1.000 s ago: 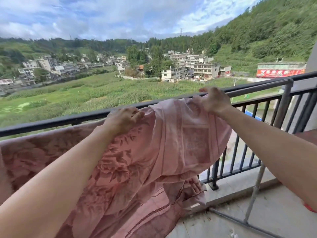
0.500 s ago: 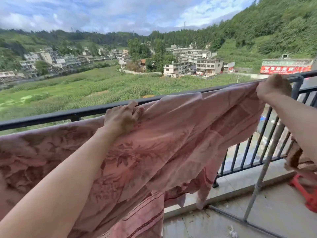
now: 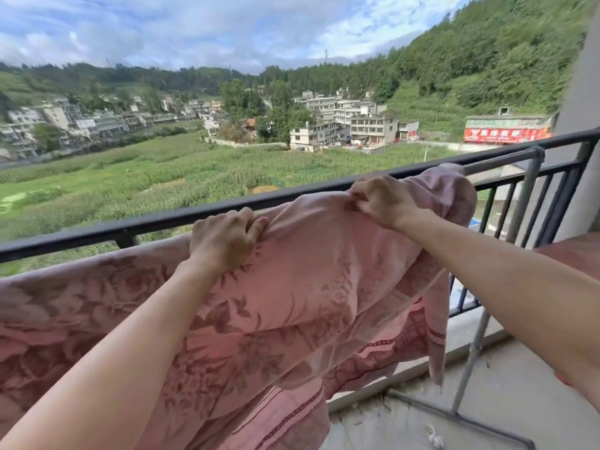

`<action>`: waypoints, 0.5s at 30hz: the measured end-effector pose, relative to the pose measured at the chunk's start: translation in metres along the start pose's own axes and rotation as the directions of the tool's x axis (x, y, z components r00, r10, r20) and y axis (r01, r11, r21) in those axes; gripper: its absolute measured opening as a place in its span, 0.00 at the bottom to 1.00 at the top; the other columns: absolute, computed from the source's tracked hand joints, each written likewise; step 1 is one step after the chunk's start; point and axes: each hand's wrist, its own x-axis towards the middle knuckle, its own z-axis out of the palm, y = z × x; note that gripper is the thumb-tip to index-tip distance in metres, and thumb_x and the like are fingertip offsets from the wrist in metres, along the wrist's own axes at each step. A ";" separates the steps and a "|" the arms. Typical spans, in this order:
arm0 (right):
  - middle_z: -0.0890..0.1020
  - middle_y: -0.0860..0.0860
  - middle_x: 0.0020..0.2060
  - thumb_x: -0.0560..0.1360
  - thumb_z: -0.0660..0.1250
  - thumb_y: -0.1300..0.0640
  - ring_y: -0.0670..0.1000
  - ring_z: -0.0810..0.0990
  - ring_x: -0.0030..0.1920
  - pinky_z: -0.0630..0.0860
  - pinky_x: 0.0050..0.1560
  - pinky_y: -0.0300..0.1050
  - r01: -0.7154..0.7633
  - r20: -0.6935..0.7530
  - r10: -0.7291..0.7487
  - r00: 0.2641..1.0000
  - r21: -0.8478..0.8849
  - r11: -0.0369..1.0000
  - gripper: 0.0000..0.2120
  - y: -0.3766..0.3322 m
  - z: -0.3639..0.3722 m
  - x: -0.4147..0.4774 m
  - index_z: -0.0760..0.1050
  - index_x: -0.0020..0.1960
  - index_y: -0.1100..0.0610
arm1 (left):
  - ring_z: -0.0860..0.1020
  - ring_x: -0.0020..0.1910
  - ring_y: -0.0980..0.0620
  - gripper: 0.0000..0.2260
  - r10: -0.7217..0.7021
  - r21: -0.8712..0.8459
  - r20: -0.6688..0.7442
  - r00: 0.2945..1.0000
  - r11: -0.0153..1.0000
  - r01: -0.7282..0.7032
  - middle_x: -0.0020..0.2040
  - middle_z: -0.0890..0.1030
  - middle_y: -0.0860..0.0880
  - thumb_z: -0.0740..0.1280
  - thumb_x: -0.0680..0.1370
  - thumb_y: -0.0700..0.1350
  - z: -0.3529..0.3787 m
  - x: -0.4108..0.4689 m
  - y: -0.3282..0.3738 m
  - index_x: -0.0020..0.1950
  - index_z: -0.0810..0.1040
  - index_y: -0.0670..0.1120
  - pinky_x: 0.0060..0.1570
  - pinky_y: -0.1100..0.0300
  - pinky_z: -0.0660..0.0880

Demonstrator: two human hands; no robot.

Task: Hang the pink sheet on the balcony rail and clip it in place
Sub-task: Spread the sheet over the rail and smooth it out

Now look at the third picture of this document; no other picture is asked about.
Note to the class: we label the person's right hand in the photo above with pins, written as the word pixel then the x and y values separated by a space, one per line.
pixel 386 201

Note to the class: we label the person's left hand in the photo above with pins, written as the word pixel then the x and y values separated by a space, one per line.
pixel 225 238

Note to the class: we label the pink patterned bed sheet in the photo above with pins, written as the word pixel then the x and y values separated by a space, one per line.
pixel 318 276

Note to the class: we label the black metal balcony railing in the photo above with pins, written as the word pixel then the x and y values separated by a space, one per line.
pixel 94 236

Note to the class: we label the person's left forearm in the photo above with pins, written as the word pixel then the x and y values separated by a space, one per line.
pixel 117 370

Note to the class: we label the person's right forearm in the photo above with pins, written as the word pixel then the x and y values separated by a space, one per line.
pixel 515 295

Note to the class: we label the grey metal pipe drying rack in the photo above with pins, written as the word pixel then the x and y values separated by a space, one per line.
pixel 520 206

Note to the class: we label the white multi-storey buildings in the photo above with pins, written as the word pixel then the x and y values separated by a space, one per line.
pixel 365 126

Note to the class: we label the red billboard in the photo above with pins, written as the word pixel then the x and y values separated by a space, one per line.
pixel 506 134

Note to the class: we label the cluster of village houses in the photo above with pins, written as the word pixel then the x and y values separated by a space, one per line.
pixel 70 124

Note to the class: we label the crumpled white tissue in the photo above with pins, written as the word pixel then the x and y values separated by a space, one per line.
pixel 433 436

